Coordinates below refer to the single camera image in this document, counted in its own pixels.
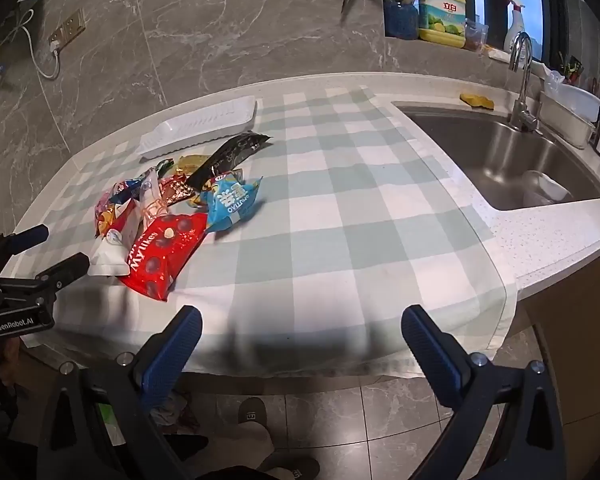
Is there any red checkered snack packet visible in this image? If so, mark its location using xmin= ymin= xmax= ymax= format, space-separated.
xmin=157 ymin=175 xmax=197 ymax=207

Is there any small clear packet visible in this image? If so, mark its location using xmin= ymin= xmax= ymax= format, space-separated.
xmin=464 ymin=17 xmax=490 ymax=53

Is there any yellow dish soap bottle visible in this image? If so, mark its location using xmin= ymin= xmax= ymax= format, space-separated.
xmin=417 ymin=0 xmax=468 ymax=49

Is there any white plastic tray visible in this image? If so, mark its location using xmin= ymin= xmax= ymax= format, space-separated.
xmin=139 ymin=96 xmax=257 ymax=162

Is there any grey slipper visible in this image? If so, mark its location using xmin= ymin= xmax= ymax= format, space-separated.
xmin=237 ymin=396 xmax=276 ymax=455
xmin=260 ymin=455 xmax=321 ymax=480

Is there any gold snack packet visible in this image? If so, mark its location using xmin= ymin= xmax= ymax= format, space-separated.
xmin=174 ymin=154 xmax=212 ymax=177

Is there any gold wall socket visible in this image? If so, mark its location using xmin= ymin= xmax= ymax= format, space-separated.
xmin=48 ymin=8 xmax=87 ymax=45

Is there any yellow sponge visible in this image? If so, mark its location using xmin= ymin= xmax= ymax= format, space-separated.
xmin=459 ymin=91 xmax=496 ymax=110

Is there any clear packet with orange print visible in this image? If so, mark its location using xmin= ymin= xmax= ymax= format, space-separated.
xmin=130 ymin=167 xmax=170 ymax=222

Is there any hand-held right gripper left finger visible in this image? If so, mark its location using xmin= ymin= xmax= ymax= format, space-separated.
xmin=37 ymin=304 xmax=204 ymax=480

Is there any green checkered tablecloth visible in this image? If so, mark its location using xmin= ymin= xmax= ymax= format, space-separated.
xmin=20 ymin=86 xmax=518 ymax=378

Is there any clear cup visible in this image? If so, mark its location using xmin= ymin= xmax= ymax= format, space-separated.
xmin=520 ymin=170 xmax=573 ymax=208

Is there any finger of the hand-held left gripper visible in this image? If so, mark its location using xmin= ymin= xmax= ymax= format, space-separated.
xmin=0 ymin=224 xmax=50 ymax=257
xmin=34 ymin=252 xmax=91 ymax=292

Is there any blue snack bag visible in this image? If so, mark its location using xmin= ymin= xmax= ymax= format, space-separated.
xmin=200 ymin=170 xmax=264 ymax=233

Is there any white spray bottle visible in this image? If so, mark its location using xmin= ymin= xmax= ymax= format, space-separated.
xmin=502 ymin=0 xmax=528 ymax=50

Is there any white dish rack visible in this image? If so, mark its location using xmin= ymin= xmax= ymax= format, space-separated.
xmin=537 ymin=82 xmax=600 ymax=148

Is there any blue and orange snack packet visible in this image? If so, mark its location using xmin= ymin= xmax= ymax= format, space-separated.
xmin=96 ymin=180 xmax=146 ymax=238

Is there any blue utensil holder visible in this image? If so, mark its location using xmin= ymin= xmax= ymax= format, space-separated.
xmin=382 ymin=0 xmax=421 ymax=41

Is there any black snack packet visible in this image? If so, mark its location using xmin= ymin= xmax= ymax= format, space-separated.
xmin=186 ymin=131 xmax=273 ymax=192

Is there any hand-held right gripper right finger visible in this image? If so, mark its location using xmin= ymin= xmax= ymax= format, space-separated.
xmin=401 ymin=304 xmax=567 ymax=480

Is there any stainless steel sink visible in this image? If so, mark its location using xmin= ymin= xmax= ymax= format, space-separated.
xmin=391 ymin=101 xmax=600 ymax=212

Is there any chrome faucet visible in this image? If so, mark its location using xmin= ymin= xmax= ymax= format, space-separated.
xmin=507 ymin=31 xmax=543 ymax=135

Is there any white packet with red stripe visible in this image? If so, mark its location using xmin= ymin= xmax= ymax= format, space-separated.
xmin=87 ymin=199 xmax=146 ymax=278

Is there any red snack bag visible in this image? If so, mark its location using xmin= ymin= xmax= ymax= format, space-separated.
xmin=119 ymin=212 xmax=209 ymax=302

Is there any white power cable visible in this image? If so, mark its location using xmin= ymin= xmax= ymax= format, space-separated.
xmin=22 ymin=10 xmax=62 ymax=80

